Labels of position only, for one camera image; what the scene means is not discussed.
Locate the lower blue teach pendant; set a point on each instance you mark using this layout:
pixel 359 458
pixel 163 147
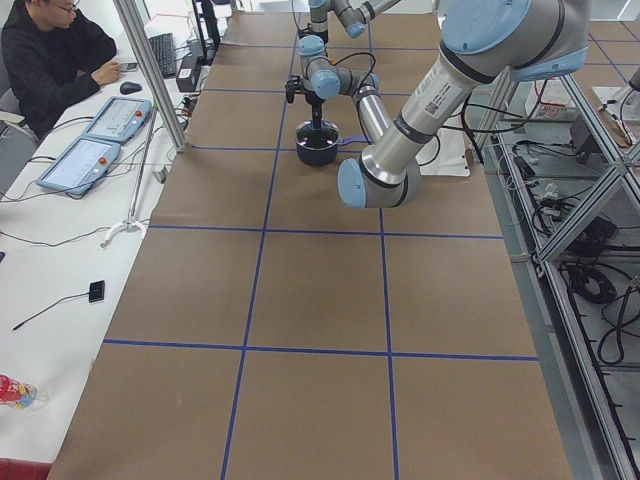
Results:
pixel 79 166

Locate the glass lid with blue knob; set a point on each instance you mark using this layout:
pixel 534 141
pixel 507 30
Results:
pixel 311 138

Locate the blue teach pendant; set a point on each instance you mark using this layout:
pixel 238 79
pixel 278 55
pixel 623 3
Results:
pixel 79 166
pixel 119 120

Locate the red printed plastic bag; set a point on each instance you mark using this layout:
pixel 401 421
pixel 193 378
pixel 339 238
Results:
pixel 18 395

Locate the black power adapter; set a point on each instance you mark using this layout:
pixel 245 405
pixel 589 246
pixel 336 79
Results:
pixel 188 74

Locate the white stand with thin rod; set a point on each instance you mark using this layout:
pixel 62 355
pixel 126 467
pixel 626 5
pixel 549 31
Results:
pixel 131 223

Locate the upper blue teach pendant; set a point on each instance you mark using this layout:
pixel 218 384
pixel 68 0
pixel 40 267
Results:
pixel 119 120

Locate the dark pot with blue handle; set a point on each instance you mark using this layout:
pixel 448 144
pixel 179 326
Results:
pixel 318 158

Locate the aluminium frame post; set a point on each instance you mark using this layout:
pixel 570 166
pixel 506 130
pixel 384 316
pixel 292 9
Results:
pixel 134 29

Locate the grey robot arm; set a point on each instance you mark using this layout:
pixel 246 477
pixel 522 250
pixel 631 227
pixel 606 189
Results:
pixel 533 40
pixel 352 19

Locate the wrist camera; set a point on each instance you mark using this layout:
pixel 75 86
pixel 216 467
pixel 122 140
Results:
pixel 294 86

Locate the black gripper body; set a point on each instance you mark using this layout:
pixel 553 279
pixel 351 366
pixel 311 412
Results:
pixel 316 103

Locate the black keyboard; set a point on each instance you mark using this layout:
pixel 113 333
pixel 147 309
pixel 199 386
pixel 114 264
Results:
pixel 162 47

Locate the person in black hoodie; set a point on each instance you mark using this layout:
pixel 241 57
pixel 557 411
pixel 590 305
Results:
pixel 55 57

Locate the small black square device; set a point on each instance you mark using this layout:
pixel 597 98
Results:
pixel 96 291

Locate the black computer mouse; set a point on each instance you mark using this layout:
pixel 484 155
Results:
pixel 127 88

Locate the aluminium frame rack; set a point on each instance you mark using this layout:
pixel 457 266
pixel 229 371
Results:
pixel 567 155

